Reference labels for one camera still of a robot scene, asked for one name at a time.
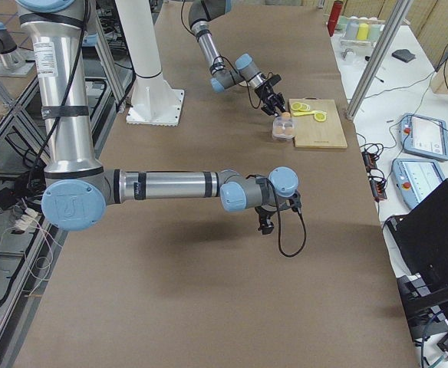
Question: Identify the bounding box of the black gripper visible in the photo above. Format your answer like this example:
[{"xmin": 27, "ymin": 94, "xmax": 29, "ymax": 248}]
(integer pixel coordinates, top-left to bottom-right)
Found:
[
  {"xmin": 255, "ymin": 206, "xmax": 278, "ymax": 235},
  {"xmin": 254, "ymin": 74, "xmax": 285, "ymax": 116}
]

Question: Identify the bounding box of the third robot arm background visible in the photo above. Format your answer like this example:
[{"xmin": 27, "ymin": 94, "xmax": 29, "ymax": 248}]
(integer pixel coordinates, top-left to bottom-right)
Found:
[{"xmin": 0, "ymin": 22, "xmax": 35, "ymax": 77}]

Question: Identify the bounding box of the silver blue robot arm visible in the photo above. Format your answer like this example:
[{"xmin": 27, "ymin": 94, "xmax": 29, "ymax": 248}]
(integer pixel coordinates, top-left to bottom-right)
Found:
[
  {"xmin": 188, "ymin": 1, "xmax": 285, "ymax": 117},
  {"xmin": 16, "ymin": 1, "xmax": 305, "ymax": 235}
]

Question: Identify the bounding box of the clear plastic egg box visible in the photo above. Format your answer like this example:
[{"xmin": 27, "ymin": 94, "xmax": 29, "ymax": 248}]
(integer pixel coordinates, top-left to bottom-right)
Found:
[{"xmin": 272, "ymin": 117, "xmax": 295, "ymax": 140}]

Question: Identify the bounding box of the yellow plastic knife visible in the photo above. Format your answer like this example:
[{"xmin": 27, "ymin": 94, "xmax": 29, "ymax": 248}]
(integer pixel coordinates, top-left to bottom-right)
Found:
[{"xmin": 292, "ymin": 110, "xmax": 318, "ymax": 117}]

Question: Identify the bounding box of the lemon slice near knife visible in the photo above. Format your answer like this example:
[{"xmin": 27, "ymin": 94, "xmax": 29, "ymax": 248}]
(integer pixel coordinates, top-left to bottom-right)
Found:
[{"xmin": 314, "ymin": 110, "xmax": 327, "ymax": 122}]

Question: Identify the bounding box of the wooden cutting board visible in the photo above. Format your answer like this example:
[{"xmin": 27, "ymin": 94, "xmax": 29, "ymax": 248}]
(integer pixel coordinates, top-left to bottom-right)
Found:
[{"xmin": 288, "ymin": 99, "xmax": 348, "ymax": 149}]

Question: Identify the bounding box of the red cylinder cup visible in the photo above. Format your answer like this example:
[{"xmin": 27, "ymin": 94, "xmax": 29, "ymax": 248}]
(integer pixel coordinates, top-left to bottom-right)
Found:
[{"xmin": 327, "ymin": 0, "xmax": 343, "ymax": 37}]

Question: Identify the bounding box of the grey cup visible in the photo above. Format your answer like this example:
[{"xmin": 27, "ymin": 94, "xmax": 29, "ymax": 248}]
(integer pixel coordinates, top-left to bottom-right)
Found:
[{"xmin": 344, "ymin": 20, "xmax": 359, "ymax": 40}]

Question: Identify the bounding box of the yellow cup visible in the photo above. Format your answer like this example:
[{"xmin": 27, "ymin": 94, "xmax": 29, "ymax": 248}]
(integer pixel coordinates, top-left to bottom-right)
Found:
[{"xmin": 356, "ymin": 22, "xmax": 370, "ymax": 41}]

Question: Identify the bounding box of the light blue cup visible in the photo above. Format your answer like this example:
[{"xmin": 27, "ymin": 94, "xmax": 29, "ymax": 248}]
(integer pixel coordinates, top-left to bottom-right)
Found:
[{"xmin": 367, "ymin": 23, "xmax": 382, "ymax": 42}]

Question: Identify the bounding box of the small black pad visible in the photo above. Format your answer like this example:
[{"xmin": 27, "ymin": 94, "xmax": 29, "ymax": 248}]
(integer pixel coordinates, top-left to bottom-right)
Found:
[{"xmin": 391, "ymin": 49, "xmax": 416, "ymax": 63}]

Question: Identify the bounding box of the blue teach pendant far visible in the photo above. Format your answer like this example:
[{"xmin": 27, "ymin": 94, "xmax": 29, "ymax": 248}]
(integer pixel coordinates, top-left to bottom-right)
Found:
[{"xmin": 400, "ymin": 113, "xmax": 448, "ymax": 161}]

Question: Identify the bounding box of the blue teach pendant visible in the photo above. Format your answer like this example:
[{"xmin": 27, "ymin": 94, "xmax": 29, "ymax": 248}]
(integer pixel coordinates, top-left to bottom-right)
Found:
[
  {"xmin": 392, "ymin": 159, "xmax": 446, "ymax": 209},
  {"xmin": 400, "ymin": 113, "xmax": 448, "ymax": 161}
]

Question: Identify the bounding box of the blue teach pendant near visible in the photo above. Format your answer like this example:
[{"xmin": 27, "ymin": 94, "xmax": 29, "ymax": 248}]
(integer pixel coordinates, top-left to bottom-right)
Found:
[{"xmin": 392, "ymin": 159, "xmax": 446, "ymax": 209}]

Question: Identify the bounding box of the black monitor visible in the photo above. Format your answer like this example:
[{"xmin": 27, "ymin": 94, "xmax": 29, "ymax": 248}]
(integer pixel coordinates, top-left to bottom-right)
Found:
[{"xmin": 387, "ymin": 179, "xmax": 448, "ymax": 289}]

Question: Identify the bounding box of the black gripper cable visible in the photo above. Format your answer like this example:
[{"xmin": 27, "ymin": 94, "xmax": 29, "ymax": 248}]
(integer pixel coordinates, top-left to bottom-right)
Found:
[{"xmin": 246, "ymin": 174, "xmax": 308, "ymax": 258}]

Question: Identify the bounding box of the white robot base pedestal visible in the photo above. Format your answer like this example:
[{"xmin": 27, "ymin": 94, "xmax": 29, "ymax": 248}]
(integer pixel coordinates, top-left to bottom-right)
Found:
[{"xmin": 116, "ymin": 0, "xmax": 184, "ymax": 127}]

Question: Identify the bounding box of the aluminium frame post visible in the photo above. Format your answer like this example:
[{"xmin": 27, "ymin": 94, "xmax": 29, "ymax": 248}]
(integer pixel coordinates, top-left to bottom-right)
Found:
[{"xmin": 346, "ymin": 0, "xmax": 413, "ymax": 120}]

